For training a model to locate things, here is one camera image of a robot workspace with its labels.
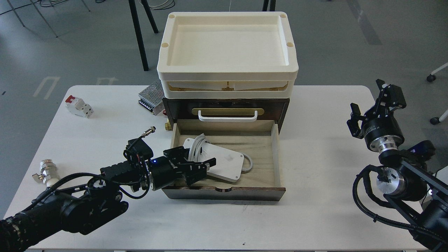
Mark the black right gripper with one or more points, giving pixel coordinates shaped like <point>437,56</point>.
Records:
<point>380,130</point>

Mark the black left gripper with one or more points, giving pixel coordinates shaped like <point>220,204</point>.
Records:
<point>166,169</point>

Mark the white charger with cable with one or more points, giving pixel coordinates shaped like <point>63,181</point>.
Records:
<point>229,164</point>

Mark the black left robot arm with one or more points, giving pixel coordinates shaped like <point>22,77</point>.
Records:
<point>83,202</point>

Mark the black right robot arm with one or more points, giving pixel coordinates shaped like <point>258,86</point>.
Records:
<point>402,182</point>

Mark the brass fitting beside cabinet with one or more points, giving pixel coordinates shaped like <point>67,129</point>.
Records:
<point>168,126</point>

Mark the dark wooden cabinet body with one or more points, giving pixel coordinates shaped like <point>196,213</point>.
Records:
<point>268,109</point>

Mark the metal mesh power supply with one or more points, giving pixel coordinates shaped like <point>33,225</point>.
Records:
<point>151,98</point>

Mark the open wooden drawer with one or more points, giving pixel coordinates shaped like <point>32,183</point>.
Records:
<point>259,140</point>

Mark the cream plastic stacked tray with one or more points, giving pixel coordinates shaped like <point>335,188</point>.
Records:
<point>227,55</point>

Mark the white red circuit breaker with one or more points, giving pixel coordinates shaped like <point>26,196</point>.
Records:
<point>78,107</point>

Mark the silver white pipe valve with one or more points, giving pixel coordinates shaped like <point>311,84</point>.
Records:
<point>48,173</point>

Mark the black table leg right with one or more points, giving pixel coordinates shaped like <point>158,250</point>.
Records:
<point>269,5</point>

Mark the black table leg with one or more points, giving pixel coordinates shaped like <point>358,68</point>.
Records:
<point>269,5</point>
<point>137,28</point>

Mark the black table leg left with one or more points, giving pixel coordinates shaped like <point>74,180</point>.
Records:
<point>137,28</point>

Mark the grey chair legs background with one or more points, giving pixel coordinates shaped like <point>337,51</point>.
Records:
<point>31,15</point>

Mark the white cabinet handle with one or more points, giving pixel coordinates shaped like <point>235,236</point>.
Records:
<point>227,119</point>

